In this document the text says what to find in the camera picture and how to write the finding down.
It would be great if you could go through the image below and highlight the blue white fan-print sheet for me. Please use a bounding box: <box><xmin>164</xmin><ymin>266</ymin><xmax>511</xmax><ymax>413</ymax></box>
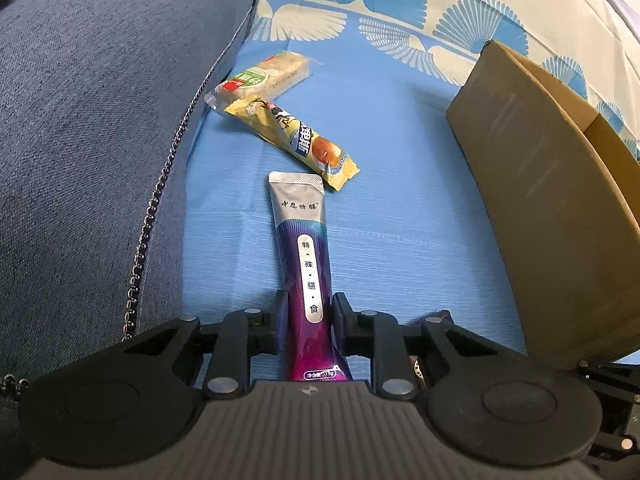
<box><xmin>180</xmin><ymin>0</ymin><xmax>640</xmax><ymax>396</ymax></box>

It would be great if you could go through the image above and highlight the brown cardboard box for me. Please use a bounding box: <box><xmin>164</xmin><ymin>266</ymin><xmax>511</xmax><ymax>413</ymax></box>
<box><xmin>446</xmin><ymin>40</ymin><xmax>640</xmax><ymax>368</ymax></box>

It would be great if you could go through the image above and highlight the green label cracker packet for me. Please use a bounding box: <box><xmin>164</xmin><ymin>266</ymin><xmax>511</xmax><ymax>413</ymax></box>
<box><xmin>207</xmin><ymin>51</ymin><xmax>323</xmax><ymax>111</ymax></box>

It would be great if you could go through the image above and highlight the grey blue mattress edge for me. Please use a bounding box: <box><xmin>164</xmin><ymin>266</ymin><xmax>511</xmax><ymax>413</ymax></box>
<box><xmin>575</xmin><ymin>0</ymin><xmax>640</xmax><ymax>46</ymax></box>

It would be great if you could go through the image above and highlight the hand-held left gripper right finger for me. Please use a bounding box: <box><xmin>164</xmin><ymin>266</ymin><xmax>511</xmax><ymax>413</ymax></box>
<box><xmin>331</xmin><ymin>292</ymin><xmax>531</xmax><ymax>401</ymax></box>

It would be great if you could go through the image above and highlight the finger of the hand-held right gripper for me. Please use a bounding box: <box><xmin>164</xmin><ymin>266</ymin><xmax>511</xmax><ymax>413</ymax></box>
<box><xmin>575</xmin><ymin>357</ymin><xmax>640</xmax><ymax>466</ymax></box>

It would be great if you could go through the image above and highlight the yellow snack packet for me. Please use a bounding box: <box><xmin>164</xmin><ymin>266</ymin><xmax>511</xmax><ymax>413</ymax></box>
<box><xmin>223</xmin><ymin>97</ymin><xmax>360</xmax><ymax>193</ymax></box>

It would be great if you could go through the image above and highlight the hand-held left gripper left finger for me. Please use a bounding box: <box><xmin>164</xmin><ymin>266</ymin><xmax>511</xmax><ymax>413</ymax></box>
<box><xmin>122</xmin><ymin>290</ymin><xmax>290</xmax><ymax>401</ymax></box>

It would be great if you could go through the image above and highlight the metal bead chain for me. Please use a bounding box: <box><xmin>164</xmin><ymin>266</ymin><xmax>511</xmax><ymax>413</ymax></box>
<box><xmin>0</xmin><ymin>10</ymin><xmax>253</xmax><ymax>398</ymax></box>

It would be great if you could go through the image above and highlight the silver purple stick packet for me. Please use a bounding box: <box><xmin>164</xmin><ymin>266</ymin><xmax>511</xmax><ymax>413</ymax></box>
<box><xmin>268</xmin><ymin>171</ymin><xmax>356</xmax><ymax>383</ymax></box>

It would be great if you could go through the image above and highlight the blue fabric cushion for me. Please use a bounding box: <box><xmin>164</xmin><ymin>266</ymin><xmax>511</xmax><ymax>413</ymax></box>
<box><xmin>0</xmin><ymin>0</ymin><xmax>265</xmax><ymax>411</ymax></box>

